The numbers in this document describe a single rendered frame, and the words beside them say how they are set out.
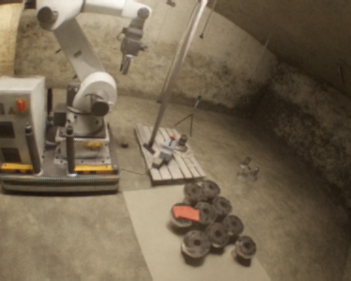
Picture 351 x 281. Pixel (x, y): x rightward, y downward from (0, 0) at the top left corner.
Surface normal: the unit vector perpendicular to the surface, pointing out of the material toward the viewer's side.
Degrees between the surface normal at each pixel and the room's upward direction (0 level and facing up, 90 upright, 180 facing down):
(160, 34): 90
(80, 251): 0
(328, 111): 90
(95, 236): 0
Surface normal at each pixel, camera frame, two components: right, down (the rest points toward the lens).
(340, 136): -0.87, -0.06
